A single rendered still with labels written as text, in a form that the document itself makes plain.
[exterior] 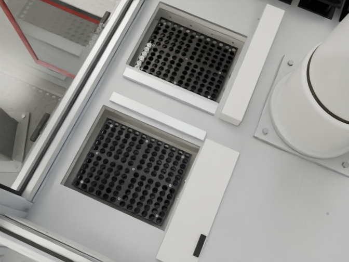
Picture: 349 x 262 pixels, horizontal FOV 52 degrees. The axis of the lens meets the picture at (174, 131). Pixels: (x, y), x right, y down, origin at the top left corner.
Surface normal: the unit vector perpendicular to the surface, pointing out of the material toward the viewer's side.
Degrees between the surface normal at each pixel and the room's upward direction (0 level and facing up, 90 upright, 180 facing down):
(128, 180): 0
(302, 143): 90
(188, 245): 0
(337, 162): 0
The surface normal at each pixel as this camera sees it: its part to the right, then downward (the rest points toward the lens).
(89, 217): 0.06, -0.31
